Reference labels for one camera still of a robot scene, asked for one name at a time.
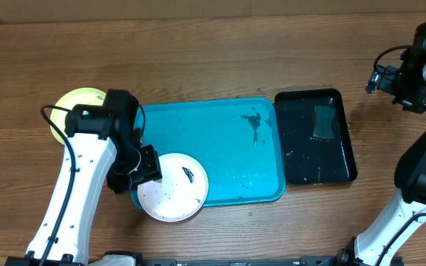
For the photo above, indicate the teal plastic tray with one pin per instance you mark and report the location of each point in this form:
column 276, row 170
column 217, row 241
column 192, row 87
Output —
column 235, row 140

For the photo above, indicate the black food scrap on white plate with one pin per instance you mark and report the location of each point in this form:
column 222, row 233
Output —
column 189, row 174

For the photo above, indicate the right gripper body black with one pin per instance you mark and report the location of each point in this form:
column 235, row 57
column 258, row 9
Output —
column 389, row 83

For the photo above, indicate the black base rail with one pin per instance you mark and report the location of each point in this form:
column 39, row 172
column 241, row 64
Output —
column 118, row 257

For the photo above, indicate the dark green sponge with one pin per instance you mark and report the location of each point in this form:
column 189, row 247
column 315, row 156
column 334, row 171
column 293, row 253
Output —
column 323, row 122

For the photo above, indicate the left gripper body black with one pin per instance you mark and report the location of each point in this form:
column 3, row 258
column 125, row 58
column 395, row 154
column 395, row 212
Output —
column 132, row 167

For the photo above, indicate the black plastic tray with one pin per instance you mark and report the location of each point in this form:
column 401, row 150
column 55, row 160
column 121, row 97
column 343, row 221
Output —
column 308, row 160

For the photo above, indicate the white pink plate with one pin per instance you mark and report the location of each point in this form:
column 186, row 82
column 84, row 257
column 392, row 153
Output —
column 173, row 198

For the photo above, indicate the yellow plate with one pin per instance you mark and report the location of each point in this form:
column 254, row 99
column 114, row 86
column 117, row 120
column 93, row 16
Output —
column 84, row 95

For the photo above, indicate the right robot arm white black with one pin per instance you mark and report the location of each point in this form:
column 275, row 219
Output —
column 406, row 211

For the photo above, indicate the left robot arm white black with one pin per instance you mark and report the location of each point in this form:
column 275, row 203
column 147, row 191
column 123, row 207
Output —
column 99, row 149

